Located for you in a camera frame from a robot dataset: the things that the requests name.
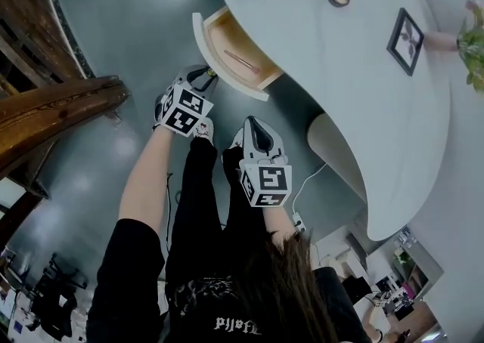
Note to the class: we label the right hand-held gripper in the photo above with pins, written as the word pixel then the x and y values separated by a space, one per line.
pixel 270 183

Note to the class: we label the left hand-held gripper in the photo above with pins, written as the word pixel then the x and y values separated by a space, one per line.
pixel 185 111

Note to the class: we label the large white drawer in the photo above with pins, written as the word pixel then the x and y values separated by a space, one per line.
pixel 234 43

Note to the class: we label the white curved desk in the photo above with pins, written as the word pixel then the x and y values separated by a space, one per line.
pixel 359 107

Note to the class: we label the person's right forearm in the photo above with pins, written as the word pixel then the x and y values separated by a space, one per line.
pixel 278 220

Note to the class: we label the person's left forearm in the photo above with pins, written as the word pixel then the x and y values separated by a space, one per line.
pixel 143 183

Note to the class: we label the white printed shoe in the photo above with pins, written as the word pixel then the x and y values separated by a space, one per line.
pixel 204 131
pixel 236 139

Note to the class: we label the pink makeup brush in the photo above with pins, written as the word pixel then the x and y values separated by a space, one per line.
pixel 242 61

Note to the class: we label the black trousers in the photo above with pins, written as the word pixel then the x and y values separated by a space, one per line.
pixel 200 190

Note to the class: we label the white power strip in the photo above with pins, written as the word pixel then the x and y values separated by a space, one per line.
pixel 298 222

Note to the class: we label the wooden staircase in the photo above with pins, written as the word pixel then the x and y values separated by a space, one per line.
pixel 56 107

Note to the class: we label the black printed t-shirt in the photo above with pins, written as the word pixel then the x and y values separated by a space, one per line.
pixel 125 277

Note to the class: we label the pink vase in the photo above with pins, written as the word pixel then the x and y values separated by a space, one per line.
pixel 440 41

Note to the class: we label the grey shelf unit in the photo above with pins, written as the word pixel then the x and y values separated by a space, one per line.
pixel 427 269

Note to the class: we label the pink flower bouquet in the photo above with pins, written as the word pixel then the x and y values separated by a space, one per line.
pixel 472 50

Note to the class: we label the black office chair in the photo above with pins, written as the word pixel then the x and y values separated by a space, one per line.
pixel 56 296

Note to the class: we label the black picture frame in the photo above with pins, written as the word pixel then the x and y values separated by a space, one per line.
pixel 406 41

